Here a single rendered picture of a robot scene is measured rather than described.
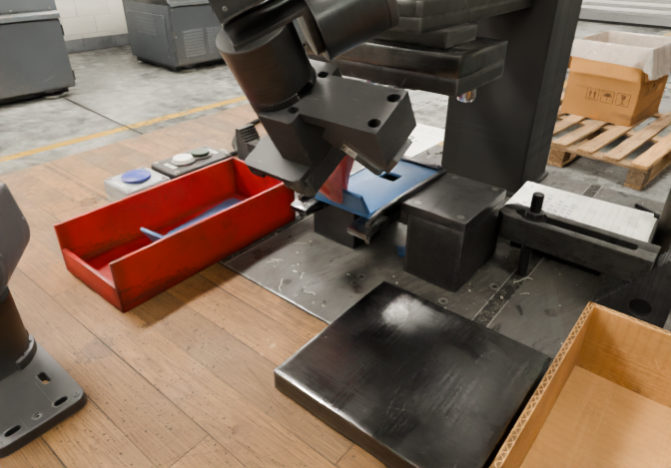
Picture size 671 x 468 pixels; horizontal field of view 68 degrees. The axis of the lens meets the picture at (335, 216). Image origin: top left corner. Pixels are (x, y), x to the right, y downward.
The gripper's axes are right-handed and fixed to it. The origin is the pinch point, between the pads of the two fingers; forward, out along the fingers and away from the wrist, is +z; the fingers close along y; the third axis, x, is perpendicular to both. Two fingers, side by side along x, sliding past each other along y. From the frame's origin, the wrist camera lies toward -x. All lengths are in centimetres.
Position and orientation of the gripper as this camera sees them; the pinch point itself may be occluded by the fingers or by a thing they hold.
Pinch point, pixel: (335, 194)
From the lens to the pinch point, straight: 50.4
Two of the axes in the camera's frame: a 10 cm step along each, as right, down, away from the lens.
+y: 5.5, -7.6, 3.5
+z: 3.1, 5.7, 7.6
